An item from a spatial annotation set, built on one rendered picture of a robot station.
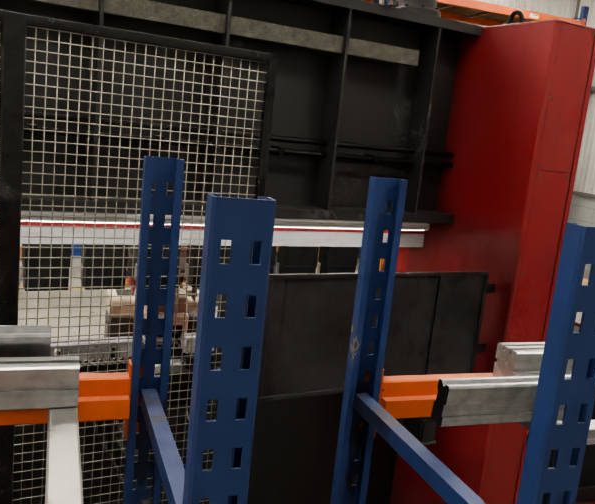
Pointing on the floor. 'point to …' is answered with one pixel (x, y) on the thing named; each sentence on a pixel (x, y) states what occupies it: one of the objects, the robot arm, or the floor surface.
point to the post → (8, 223)
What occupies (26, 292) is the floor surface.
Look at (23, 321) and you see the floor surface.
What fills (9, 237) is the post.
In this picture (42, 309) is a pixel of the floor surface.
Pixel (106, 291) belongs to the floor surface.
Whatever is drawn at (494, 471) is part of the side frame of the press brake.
